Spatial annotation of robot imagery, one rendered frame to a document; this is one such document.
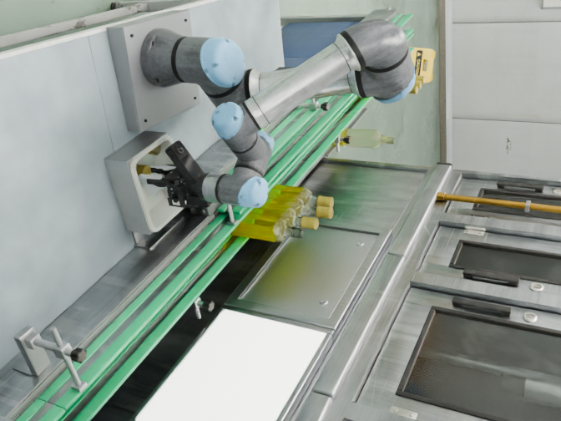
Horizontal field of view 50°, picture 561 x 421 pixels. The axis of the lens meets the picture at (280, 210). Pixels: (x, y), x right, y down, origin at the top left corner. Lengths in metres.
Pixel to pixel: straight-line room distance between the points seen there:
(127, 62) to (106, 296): 0.58
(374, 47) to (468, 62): 6.36
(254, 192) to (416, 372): 0.58
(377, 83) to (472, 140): 6.67
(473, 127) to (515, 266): 6.26
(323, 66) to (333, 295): 0.64
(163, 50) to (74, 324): 0.70
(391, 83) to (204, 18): 0.69
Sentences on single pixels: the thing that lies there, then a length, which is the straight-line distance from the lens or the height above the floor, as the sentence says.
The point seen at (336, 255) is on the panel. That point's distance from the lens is 1.83.
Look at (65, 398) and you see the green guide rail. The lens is 1.38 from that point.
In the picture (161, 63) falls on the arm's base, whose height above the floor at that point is 0.86.
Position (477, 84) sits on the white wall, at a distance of 7.82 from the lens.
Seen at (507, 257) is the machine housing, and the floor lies 1.66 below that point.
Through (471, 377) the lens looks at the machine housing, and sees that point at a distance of 1.52.
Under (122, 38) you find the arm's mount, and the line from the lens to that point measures 1.58.
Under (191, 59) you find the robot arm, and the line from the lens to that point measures 1.53.
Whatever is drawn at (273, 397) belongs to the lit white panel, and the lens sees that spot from 1.45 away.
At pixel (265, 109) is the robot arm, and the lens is 1.38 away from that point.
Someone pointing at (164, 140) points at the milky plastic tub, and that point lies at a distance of 1.66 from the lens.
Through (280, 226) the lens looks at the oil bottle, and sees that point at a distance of 1.71.
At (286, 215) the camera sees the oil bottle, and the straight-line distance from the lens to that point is 1.76.
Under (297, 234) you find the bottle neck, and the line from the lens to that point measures 1.70.
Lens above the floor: 1.86
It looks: 27 degrees down
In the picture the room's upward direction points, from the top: 98 degrees clockwise
